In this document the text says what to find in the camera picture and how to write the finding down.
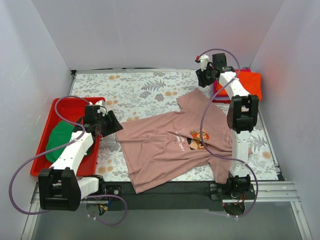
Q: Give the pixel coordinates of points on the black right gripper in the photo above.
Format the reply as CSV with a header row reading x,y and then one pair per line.
x,y
202,76

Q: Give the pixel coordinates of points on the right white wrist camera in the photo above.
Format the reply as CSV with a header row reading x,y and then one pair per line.
x,y
203,60

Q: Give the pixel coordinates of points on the red plastic tray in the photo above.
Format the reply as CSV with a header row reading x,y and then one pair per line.
x,y
71,109

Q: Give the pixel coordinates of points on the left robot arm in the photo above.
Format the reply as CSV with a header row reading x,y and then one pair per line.
x,y
59,187

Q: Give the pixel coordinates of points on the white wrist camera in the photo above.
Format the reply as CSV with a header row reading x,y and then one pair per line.
x,y
203,60
102,108

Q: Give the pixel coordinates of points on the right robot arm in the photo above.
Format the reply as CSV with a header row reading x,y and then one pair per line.
x,y
242,117

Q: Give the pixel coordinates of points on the pink printed t-shirt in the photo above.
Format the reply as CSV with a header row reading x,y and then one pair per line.
x,y
160,148

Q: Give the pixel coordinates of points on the green t-shirt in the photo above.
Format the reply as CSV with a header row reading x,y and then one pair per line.
x,y
60,135

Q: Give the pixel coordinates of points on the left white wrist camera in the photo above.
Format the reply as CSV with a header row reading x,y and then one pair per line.
x,y
102,108

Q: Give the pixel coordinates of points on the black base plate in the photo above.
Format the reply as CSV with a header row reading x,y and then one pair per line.
x,y
173,195

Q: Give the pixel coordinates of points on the orange folded t-shirt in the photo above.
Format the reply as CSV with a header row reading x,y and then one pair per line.
x,y
255,85

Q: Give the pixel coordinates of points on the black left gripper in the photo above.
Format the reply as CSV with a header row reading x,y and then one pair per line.
x,y
107,124

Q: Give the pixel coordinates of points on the floral tablecloth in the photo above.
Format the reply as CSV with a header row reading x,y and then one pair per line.
x,y
137,95

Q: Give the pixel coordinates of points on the magenta folded t-shirt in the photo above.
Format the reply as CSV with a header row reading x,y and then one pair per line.
x,y
242,83

